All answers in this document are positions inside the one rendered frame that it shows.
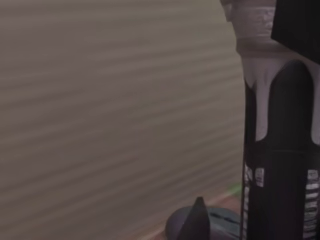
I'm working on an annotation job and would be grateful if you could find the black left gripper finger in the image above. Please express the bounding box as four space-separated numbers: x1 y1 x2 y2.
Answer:
178 196 212 240

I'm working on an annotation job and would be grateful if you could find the dark round object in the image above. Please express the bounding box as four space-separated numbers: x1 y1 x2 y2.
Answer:
164 205 243 240

